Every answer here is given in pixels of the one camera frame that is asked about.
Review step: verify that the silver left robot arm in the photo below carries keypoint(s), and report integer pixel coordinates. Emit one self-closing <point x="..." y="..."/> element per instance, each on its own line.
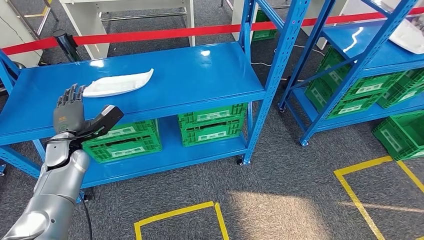
<point x="56" y="195"/>

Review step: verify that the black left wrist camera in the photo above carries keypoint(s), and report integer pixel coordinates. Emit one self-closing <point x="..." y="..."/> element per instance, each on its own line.
<point x="106" y="121"/>

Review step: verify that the white curved plastic part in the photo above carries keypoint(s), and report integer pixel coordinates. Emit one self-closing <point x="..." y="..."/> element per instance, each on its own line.
<point x="407" y="36"/>
<point x="116" y="84"/>

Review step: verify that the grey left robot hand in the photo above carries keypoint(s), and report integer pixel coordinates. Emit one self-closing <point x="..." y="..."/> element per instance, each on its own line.
<point x="68" y="116"/>

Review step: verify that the white table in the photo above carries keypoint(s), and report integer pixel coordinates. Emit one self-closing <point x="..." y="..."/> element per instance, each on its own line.
<point x="86" y="30"/>

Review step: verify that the white cabinet panel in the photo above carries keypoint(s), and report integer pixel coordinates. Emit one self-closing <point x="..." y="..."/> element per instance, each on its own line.
<point x="16" y="33"/>

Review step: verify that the yellow floor tape square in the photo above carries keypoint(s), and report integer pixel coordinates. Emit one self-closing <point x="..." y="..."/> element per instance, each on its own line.
<point x="175" y="212"/>
<point x="361" y="165"/>

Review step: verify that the chrome tube frame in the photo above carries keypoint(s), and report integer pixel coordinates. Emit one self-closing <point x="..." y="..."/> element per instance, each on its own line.
<point x="43" y="23"/>

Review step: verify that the red barrier belt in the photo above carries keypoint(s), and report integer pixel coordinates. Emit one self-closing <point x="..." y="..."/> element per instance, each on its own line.
<point x="149" y="34"/>

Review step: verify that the thin wooden stick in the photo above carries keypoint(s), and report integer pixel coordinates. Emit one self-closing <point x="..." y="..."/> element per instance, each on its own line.
<point x="291" y="79"/>

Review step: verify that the black stanchion post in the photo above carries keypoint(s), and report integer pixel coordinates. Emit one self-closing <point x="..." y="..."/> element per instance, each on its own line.
<point x="66" y="43"/>

